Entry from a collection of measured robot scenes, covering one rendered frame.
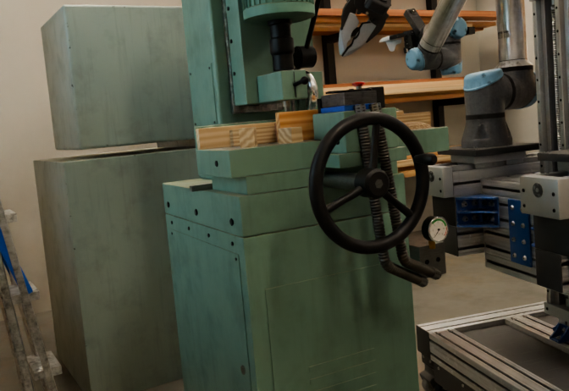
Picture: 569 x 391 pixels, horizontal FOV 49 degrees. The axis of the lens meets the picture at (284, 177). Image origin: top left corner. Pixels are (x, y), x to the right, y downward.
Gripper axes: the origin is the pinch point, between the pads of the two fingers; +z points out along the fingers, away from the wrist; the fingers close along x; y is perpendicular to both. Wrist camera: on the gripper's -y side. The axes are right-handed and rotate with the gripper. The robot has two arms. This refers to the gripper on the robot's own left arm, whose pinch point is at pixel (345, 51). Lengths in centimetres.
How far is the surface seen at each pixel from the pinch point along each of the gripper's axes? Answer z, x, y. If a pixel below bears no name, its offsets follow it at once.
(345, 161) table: 19.3, -9.5, -8.4
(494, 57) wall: 11, -200, 358
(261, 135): 28.9, 5.5, 11.8
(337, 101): 10.4, -3.8, 0.1
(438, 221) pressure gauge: 26.2, -39.9, -0.7
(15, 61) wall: 118, 107, 212
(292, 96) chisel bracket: 17.4, 2.6, 14.6
